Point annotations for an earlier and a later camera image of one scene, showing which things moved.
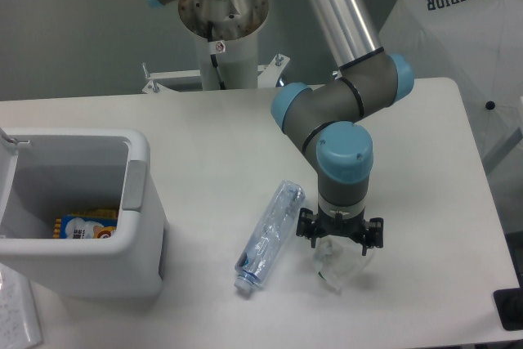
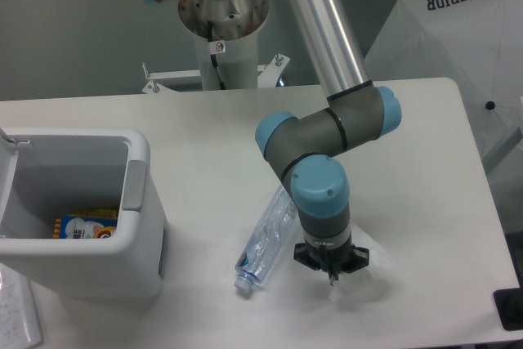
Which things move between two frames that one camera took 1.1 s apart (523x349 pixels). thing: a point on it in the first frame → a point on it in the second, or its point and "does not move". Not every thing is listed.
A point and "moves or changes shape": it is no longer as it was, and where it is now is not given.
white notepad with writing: [20, 326] does not move
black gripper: [355, 228] → [344, 258]
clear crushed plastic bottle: [268, 234] does not move
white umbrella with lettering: [468, 27] does not move
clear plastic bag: [337, 257] moves or changes shape
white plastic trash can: [48, 172] does not move
